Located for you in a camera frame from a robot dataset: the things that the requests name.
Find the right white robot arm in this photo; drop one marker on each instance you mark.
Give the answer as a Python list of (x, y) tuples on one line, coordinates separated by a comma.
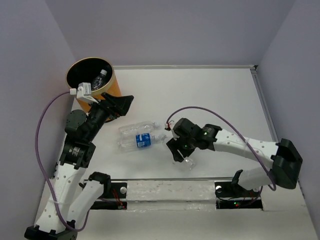
[(279, 162)]

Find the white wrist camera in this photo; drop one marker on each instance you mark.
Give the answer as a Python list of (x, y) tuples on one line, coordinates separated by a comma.
[(83, 93), (169, 126)]

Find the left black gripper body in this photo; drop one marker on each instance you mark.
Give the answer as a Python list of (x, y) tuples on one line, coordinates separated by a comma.
[(98, 115)]

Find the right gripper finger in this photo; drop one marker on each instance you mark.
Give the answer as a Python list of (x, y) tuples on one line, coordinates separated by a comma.
[(172, 146), (186, 152)]

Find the clear bottle front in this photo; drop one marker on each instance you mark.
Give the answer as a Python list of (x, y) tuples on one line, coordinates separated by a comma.
[(186, 165)]

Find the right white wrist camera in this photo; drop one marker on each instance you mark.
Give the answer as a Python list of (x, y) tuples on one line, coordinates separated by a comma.
[(169, 126)]

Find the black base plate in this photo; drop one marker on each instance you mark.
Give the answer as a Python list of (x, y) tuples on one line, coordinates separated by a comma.
[(229, 197), (113, 198)]

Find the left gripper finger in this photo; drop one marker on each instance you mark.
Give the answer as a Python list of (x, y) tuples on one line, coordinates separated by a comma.
[(123, 104), (114, 104)]

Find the orange cylindrical bin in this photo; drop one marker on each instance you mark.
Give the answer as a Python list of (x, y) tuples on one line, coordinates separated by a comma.
[(87, 69)]

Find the clear bottle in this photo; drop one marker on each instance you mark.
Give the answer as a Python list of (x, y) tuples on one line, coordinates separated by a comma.
[(139, 128), (98, 80), (186, 165)]

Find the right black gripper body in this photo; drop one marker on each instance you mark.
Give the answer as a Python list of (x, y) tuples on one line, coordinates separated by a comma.
[(187, 143)]

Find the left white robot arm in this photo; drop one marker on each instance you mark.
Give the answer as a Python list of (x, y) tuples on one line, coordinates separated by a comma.
[(64, 216)]

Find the blue label plastic bottle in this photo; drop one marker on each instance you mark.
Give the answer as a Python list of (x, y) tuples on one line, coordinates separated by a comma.
[(140, 141)]

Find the white cardboard front panel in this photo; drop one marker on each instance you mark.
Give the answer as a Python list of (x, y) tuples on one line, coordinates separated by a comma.
[(185, 209)]

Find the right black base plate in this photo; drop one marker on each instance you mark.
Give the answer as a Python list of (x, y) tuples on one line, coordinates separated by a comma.
[(229, 197)]

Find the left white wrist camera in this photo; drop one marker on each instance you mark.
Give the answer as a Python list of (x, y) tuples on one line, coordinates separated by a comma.
[(83, 93)]

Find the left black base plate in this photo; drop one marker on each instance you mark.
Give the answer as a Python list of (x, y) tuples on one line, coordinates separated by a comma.
[(113, 198)]

